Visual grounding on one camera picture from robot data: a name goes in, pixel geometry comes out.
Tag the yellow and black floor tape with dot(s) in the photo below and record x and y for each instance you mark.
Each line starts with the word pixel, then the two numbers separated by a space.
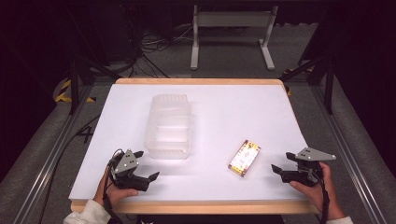
pixel 288 90
pixel 63 93

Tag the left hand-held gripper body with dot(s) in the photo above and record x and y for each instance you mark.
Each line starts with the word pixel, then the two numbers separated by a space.
pixel 126 163

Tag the white table cover sheet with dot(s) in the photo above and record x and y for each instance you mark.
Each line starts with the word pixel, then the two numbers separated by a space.
pixel 218 109

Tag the person's left hand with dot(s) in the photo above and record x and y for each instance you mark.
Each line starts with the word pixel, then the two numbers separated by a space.
pixel 113 194

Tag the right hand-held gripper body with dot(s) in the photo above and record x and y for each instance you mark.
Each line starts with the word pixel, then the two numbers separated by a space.
pixel 306 168

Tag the white metal table frame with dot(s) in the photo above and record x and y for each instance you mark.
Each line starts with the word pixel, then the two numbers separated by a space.
pixel 233 19

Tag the white and yellow snack packet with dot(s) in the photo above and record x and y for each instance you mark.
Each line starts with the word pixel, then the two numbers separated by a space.
pixel 244 158

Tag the black metal stand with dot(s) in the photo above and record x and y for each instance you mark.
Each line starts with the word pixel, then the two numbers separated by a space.
pixel 328 84
pixel 74 87

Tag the clear plastic container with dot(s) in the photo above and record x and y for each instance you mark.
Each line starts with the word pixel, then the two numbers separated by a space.
pixel 168 127

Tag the grey metal rail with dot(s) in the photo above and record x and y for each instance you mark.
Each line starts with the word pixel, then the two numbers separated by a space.
pixel 49 161
pixel 348 149

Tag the person's right hand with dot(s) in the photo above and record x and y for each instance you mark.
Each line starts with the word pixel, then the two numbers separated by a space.
pixel 323 196

